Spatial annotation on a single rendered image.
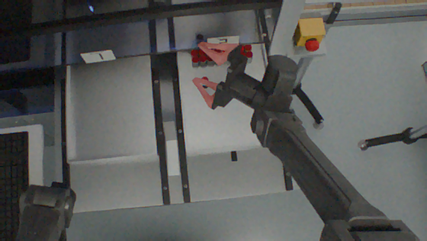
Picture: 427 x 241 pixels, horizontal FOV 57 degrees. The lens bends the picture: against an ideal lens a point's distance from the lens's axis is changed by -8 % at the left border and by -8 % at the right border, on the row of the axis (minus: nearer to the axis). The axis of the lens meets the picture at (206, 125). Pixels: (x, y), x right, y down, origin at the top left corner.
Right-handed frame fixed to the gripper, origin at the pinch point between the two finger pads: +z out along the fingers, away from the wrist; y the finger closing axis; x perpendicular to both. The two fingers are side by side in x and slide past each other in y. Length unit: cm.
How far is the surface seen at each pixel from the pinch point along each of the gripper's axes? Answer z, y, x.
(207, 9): 6.8, 5.9, -11.1
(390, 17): -28, -4, -71
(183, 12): 10.9, 4.5, -7.8
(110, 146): 20.5, -38.0, 6.6
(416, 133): -62, -65, -108
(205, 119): 2.7, -29.8, -14.0
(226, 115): -1.7, -28.3, -18.1
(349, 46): -11, -62, -145
